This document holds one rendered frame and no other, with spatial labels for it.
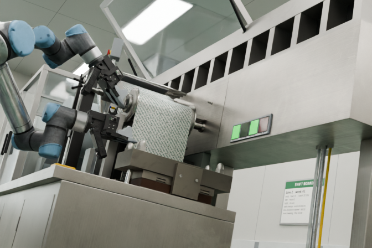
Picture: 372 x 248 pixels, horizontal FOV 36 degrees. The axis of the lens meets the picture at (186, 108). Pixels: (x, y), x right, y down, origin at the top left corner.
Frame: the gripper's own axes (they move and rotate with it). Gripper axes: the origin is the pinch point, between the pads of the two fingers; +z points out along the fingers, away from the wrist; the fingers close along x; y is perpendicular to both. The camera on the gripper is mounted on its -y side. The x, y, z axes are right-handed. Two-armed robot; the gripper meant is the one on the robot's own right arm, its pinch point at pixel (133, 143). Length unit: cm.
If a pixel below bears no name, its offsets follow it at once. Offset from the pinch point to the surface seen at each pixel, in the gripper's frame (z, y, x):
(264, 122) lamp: 29, 10, -42
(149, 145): 6.2, 0.9, -0.2
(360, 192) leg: 46, -11, -73
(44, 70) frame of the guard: -24, 47, 102
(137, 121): -0.7, 8.5, -0.2
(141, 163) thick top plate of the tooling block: -2.3, -10.4, -20.0
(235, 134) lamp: 29.3, 8.7, -24.0
